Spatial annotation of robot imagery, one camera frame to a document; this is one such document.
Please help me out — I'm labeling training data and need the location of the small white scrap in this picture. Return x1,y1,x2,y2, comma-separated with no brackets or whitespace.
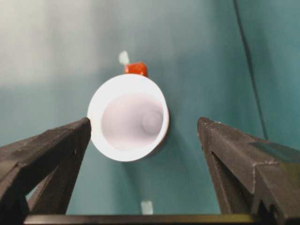
118,51,129,65
140,199,154,215

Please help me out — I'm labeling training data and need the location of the black cup holder red handle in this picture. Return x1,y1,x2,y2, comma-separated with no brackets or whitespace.
123,61,149,77

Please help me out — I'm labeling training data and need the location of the blue-green table cloth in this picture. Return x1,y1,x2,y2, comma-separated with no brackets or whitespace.
0,0,268,215

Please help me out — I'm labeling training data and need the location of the white paper cup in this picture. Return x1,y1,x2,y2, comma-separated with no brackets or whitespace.
87,74,170,163

